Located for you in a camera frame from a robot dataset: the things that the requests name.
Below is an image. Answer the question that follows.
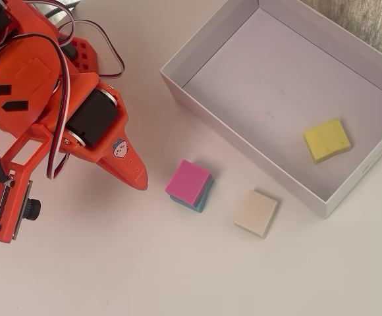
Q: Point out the wrist camera on orange mount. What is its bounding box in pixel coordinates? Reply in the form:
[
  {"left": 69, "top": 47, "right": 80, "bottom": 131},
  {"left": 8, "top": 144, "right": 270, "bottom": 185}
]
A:
[{"left": 0, "top": 124, "right": 52, "bottom": 245}]

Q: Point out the yellow cuboid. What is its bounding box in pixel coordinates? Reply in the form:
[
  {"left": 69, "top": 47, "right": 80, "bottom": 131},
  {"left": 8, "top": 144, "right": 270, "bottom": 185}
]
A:
[{"left": 302, "top": 118, "right": 353, "bottom": 165}]

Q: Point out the orange robot base with holes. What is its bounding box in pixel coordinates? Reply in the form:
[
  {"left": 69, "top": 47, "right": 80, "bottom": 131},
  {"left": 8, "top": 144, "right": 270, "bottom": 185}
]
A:
[{"left": 59, "top": 34, "right": 99, "bottom": 80}]

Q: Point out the white red black servo cable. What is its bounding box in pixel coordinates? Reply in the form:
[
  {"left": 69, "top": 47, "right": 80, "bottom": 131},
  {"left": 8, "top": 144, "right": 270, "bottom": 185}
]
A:
[
  {"left": 22, "top": 0, "right": 77, "bottom": 45},
  {"left": 73, "top": 19, "right": 126, "bottom": 80},
  {"left": 8, "top": 32, "right": 72, "bottom": 180}
]

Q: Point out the black power cable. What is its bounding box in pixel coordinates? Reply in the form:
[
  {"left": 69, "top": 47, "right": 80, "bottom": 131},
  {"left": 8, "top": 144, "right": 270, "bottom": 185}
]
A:
[{"left": 41, "top": 0, "right": 82, "bottom": 19}]

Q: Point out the orange gripper black servo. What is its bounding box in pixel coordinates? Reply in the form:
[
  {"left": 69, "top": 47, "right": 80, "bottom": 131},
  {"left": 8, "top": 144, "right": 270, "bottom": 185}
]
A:
[{"left": 0, "top": 42, "right": 149, "bottom": 192}]

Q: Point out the pink cuboid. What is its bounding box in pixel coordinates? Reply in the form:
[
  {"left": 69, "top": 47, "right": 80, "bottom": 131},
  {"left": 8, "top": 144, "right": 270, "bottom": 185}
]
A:
[{"left": 164, "top": 159, "right": 211, "bottom": 207}]

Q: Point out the white cardboard box bin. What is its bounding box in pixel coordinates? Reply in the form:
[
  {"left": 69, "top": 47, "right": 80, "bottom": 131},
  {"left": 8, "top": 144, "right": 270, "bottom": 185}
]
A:
[{"left": 159, "top": 0, "right": 382, "bottom": 219}]

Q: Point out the beige cuboid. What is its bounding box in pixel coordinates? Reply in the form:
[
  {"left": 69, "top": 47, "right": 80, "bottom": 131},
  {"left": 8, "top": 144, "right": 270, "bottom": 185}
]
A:
[{"left": 233, "top": 189, "right": 279, "bottom": 240}]

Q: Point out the blue cuboid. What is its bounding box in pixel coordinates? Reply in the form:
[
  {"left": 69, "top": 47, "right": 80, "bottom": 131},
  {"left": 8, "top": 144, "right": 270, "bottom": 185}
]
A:
[{"left": 169, "top": 176, "right": 215, "bottom": 214}]

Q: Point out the grey woven fabric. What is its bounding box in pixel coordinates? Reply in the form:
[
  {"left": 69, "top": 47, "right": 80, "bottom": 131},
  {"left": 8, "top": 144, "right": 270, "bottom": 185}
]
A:
[{"left": 301, "top": 0, "right": 382, "bottom": 65}]

